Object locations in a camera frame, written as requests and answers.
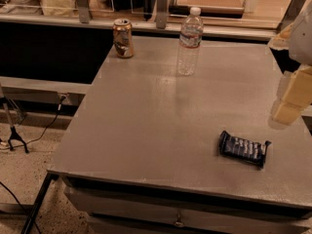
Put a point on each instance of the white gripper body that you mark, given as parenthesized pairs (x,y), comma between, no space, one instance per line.
(302,38)

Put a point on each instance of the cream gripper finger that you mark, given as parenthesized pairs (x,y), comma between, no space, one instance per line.
(281,40)
(294,95)

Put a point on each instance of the dark blue rxbar wrapper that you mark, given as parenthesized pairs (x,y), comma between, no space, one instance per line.
(243,149)

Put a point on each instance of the clear plastic water bottle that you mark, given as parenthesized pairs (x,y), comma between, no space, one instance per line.
(190,38)

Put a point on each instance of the brown tray on shelf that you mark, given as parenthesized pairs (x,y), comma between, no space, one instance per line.
(209,8)

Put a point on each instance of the crushed orange soda can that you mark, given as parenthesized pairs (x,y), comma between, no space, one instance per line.
(122,38)

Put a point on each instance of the black table leg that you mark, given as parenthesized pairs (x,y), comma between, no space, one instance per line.
(31,217)

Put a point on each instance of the black tripod stand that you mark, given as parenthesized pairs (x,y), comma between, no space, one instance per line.
(14,135)

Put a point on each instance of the grey metal bracket right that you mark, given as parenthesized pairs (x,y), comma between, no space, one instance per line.
(291,13)

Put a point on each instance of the grey metal bracket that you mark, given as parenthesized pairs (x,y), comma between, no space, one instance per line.
(161,14)
(83,10)
(291,13)

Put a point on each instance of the grey metal bracket middle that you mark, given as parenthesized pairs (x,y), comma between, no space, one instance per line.
(161,14)

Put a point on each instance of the grey metal bracket left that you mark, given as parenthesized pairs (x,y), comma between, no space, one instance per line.
(83,10)

